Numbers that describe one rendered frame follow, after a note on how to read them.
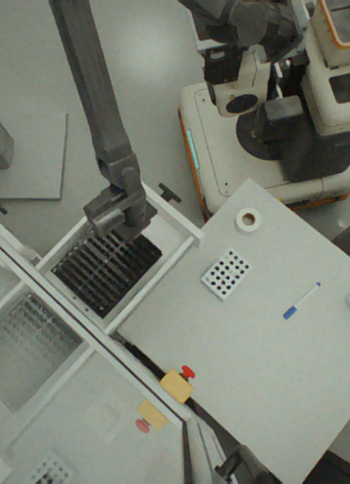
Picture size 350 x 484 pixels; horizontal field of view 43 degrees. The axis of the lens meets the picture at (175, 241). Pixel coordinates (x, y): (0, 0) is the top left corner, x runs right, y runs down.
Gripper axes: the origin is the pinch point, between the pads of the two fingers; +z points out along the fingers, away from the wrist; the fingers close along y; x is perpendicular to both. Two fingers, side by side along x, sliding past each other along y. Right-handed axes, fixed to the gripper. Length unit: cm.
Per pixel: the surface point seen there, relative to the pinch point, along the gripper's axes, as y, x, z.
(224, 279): -11.8, 23.0, 13.9
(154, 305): 5.4, 13.7, 20.1
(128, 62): -90, -94, 81
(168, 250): -6.0, 7.4, 10.6
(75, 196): -21, -61, 92
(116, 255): 5.0, -0.9, 8.7
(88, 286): 15.9, 0.4, 7.4
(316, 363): -13, 56, 18
